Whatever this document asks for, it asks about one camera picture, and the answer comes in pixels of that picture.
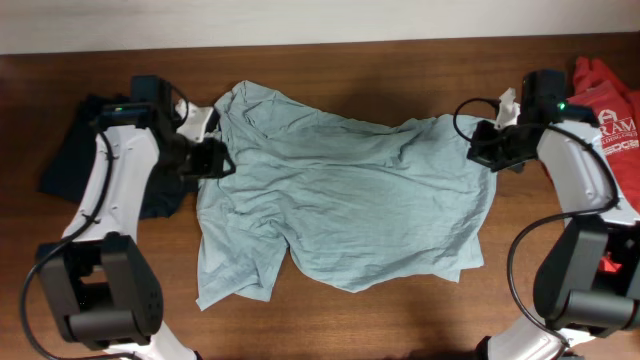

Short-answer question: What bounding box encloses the folded black garment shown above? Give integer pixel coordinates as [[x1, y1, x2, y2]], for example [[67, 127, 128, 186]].
[[38, 94, 198, 219]]

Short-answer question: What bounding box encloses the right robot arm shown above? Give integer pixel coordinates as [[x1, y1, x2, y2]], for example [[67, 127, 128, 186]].
[[466, 70, 639, 360]]

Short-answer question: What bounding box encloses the light blue t-shirt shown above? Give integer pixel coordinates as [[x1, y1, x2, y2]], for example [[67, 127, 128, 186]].
[[196, 81, 497, 309]]

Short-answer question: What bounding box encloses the red printed t-shirt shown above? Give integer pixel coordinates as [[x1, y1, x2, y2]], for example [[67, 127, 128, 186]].
[[542, 56, 640, 274]]

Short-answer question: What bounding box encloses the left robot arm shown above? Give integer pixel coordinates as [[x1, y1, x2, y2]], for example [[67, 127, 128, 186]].
[[24, 75, 236, 359]]

